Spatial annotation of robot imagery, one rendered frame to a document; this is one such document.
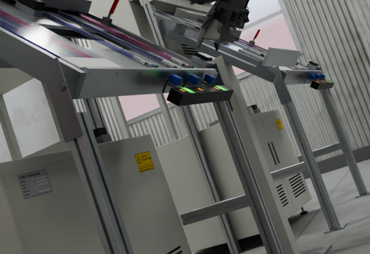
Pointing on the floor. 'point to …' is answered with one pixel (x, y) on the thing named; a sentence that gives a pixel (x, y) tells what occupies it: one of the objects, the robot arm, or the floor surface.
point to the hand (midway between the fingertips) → (205, 47)
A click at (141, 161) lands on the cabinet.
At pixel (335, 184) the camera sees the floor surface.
